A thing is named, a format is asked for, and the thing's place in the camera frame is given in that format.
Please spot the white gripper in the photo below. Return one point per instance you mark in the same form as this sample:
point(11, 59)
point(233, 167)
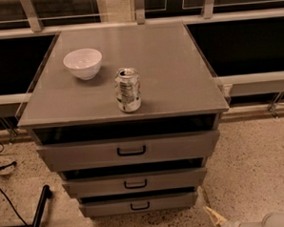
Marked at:
point(231, 225)

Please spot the grey bottom drawer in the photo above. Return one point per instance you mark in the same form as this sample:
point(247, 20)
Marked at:
point(138, 204)

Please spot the grey drawer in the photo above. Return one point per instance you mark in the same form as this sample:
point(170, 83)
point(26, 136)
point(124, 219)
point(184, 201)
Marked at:
point(128, 151)
point(138, 204)
point(137, 182)

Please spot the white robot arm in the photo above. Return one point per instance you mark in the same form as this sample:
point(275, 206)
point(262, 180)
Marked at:
point(269, 220)

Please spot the grey top drawer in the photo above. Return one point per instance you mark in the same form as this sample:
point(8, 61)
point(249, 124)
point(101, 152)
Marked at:
point(128, 151)

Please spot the grey drawer cabinet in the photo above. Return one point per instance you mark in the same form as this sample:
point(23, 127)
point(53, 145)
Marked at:
point(178, 96)

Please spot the grey middle drawer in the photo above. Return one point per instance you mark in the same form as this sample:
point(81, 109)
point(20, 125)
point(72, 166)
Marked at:
point(137, 182)

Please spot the crumpled silver soda can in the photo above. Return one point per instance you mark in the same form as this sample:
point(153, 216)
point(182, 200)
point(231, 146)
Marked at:
point(127, 89)

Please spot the white ceramic bowl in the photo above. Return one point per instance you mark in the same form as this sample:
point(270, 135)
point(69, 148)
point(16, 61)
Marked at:
point(83, 63)

